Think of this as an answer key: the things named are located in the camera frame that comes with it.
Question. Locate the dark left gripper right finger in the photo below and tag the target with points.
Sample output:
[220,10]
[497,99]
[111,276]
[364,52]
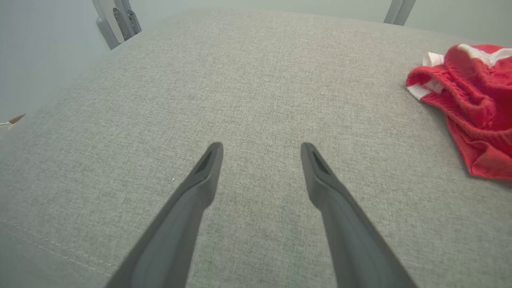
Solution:
[348,236]

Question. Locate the small brown-tipped white object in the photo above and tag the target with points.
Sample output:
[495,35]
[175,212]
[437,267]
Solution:
[12,121]

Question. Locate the grey metal partition foot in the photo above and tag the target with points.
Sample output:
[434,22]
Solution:
[118,22]

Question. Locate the red mesh basketball shorts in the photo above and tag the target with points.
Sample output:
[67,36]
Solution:
[476,112]

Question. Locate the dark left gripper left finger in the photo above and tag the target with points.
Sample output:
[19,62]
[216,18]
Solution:
[176,224]

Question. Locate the grey metal partition post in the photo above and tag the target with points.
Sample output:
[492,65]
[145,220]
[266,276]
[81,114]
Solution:
[400,11]

